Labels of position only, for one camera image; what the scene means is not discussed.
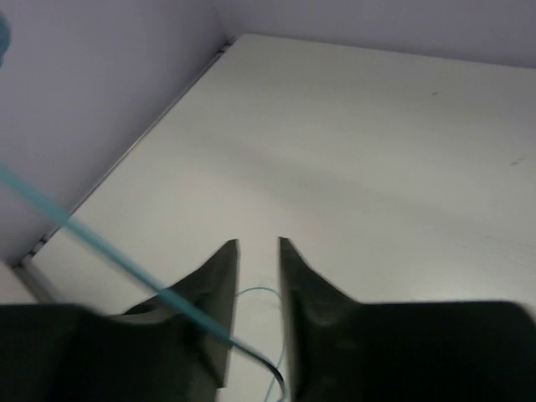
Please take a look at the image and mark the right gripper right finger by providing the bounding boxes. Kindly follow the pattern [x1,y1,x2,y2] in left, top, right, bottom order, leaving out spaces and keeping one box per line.
[279,238,535,401]

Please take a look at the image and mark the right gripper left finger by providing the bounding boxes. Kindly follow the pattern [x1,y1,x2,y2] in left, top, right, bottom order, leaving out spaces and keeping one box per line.
[1,265,229,401]

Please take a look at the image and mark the light blue earphone cable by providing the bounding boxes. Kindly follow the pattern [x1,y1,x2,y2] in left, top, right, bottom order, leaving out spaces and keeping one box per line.
[0,162,286,402]

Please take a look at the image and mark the blue pink cat-ear headphones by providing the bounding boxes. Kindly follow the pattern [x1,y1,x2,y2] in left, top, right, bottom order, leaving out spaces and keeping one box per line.
[0,12,11,65]

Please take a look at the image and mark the aluminium rail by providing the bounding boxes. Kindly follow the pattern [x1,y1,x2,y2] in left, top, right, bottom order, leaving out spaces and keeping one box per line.
[10,36,240,302]

